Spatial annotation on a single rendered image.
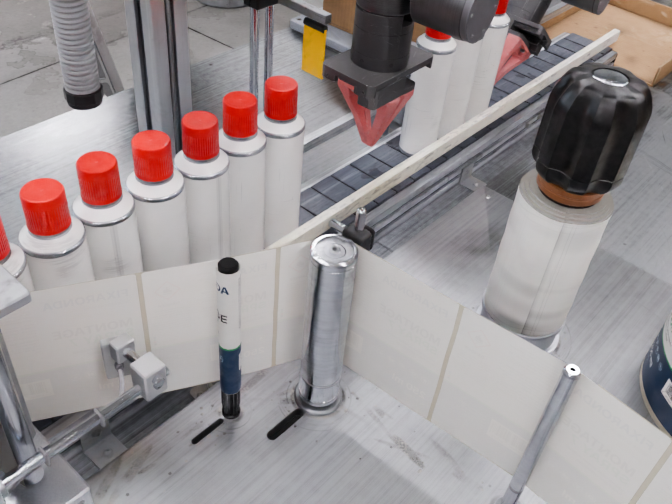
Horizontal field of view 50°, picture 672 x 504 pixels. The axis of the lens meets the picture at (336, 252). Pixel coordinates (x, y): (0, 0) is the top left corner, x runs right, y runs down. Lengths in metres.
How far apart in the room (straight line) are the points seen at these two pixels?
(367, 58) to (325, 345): 0.28
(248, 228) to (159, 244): 0.12
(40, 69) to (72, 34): 2.46
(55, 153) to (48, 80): 1.95
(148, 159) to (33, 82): 2.42
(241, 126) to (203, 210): 0.09
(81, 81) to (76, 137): 0.44
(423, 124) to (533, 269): 0.36
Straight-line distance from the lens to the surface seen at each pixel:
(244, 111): 0.68
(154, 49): 0.77
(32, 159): 1.09
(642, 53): 1.60
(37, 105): 2.88
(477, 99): 1.08
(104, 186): 0.61
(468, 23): 0.64
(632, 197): 1.14
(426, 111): 0.97
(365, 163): 0.98
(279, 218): 0.79
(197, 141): 0.66
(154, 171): 0.64
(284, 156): 0.74
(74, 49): 0.67
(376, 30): 0.69
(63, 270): 0.62
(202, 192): 0.68
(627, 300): 0.88
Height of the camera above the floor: 1.43
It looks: 42 degrees down
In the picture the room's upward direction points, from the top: 7 degrees clockwise
